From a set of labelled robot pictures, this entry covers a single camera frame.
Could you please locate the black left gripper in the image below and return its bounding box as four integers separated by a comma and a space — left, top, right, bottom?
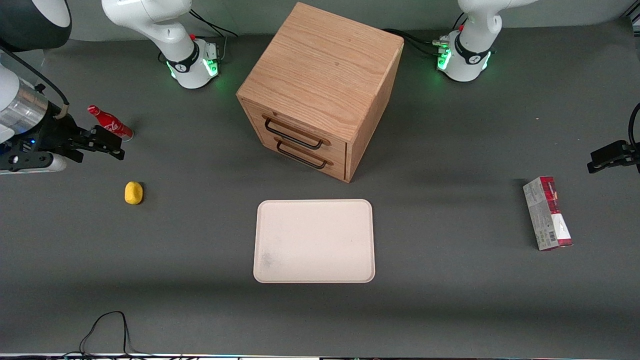
587, 140, 640, 175

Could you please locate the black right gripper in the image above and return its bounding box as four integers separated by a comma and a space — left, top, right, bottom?
0, 112, 126, 163

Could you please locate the red coke bottle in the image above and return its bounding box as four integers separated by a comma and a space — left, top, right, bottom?
87, 105, 135, 142

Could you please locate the beige rectangular tray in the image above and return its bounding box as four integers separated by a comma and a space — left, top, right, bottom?
253, 199, 376, 284

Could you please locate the yellow lemon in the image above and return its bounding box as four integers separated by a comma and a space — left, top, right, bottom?
124, 181, 144, 206

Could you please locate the grey and red carton box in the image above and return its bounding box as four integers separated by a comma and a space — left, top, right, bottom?
522, 175, 574, 251

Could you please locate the wooden drawer cabinet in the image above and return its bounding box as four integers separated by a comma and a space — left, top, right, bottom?
236, 2, 405, 184

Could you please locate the black left arm wrist cable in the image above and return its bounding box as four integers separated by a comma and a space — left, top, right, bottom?
628, 102, 640, 151

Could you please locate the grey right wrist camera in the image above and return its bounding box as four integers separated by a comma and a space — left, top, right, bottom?
0, 152, 67, 175

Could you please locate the black right arm base cable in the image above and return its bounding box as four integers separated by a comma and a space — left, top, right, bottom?
187, 9, 239, 65

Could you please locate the black arm base cable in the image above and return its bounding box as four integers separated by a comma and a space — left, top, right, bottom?
187, 9, 239, 65
382, 12, 468, 57

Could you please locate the thin black looped table cable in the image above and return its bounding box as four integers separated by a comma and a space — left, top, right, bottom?
64, 310, 161, 359

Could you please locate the black metal drawer handle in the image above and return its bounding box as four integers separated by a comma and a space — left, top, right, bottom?
276, 140, 329, 170
263, 116, 325, 151

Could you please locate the black left arm base cable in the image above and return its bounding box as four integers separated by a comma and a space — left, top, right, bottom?
382, 12, 468, 57

